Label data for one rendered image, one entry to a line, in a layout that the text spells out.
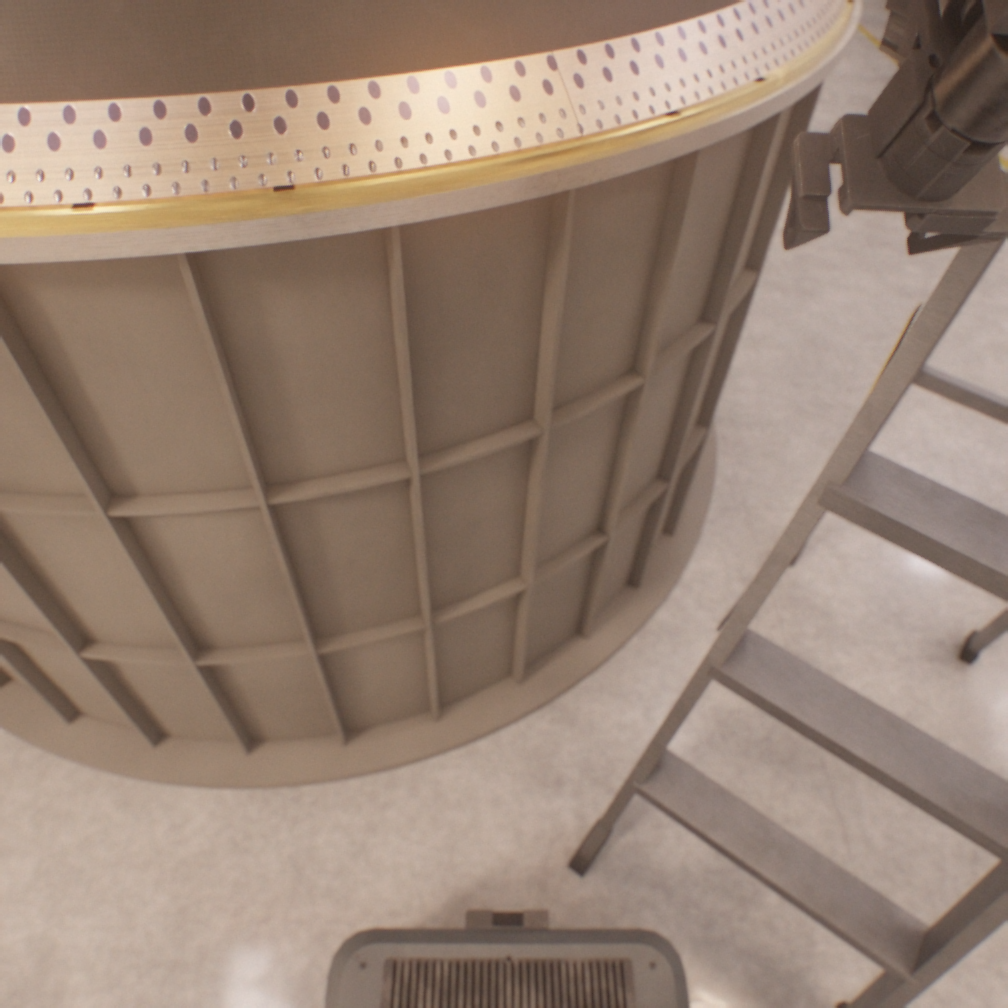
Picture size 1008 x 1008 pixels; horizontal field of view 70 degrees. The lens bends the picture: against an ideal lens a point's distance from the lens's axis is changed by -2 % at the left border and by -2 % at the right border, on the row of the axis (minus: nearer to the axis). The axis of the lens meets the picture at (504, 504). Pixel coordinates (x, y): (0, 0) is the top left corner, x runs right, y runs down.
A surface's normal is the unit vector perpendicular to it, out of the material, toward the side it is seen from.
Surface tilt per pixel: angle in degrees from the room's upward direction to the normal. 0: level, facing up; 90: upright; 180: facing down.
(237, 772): 0
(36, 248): 90
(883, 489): 0
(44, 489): 90
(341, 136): 43
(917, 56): 30
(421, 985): 0
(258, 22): 62
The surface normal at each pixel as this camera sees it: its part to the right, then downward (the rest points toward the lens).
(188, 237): 0.21, 0.75
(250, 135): 0.21, 0.03
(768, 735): 0.04, -0.65
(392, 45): 0.37, 0.32
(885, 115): -1.00, -0.02
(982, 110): -0.53, 0.83
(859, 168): 0.03, -0.18
